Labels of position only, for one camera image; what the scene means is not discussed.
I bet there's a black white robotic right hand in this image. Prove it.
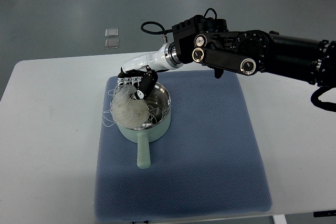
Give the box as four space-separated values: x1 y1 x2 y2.
117 42 182 100

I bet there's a white vermicelli nest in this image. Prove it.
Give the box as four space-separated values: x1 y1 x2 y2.
102 84 160 129

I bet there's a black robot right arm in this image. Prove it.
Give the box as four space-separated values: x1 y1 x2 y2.
157 15 335 112

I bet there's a mint green steel pot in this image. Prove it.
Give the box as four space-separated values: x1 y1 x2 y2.
117 83 171 169

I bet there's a lower metal floor plate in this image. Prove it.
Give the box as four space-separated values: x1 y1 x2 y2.
105 38 119 49

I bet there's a metal floor plate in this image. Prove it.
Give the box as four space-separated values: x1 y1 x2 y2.
104 28 119 38
105 38 119 49

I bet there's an upper metal floor plate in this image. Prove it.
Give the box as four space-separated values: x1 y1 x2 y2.
104 28 119 38

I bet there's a blue textured mat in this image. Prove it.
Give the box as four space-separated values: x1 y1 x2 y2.
94 70 272 222

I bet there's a wire steaming rack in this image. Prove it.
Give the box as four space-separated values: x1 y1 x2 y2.
145 98 164 127

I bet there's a black bracket at table edge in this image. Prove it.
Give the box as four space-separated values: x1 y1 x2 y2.
313 210 336 218

